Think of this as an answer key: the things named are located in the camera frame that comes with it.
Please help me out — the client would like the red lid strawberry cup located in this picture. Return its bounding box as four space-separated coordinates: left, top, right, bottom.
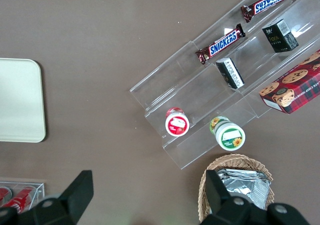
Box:
164 106 190 137

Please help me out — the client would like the light tan wicker basket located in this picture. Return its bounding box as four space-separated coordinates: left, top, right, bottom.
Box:
198 153 276 223

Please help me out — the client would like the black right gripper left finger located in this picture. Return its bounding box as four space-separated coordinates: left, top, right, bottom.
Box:
0 170 95 225

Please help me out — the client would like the brown Snickers bar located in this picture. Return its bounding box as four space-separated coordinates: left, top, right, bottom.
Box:
195 23 247 66
240 0 299 24

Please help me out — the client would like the cream plastic serving tray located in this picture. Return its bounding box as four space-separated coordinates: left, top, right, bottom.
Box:
0 58 47 143

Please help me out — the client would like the clear acrylic bottle rack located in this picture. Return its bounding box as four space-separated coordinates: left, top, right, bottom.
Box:
0 176 46 212

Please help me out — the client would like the red tartan cookie box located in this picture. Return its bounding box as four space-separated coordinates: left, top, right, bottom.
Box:
258 49 320 115

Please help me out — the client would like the silver foil pouch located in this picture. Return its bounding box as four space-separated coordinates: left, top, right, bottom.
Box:
216 168 272 211

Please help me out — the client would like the clear acrylic stepped shelf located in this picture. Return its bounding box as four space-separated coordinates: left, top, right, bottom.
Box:
129 0 320 170

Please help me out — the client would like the small black carton box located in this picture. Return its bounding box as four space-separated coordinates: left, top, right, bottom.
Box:
215 57 245 90
261 18 300 54

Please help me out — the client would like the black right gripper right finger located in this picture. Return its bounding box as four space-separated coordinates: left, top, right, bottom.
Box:
199 169 311 225

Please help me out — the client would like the green lid sunflower cup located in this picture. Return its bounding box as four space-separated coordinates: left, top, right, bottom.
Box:
209 116 246 152

